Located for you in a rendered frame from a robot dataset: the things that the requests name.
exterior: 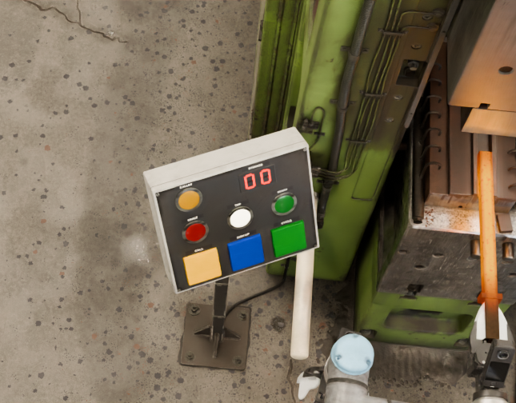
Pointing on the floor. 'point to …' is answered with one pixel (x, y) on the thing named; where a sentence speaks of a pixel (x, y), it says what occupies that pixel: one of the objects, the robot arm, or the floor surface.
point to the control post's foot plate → (233, 359)
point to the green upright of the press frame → (306, 44)
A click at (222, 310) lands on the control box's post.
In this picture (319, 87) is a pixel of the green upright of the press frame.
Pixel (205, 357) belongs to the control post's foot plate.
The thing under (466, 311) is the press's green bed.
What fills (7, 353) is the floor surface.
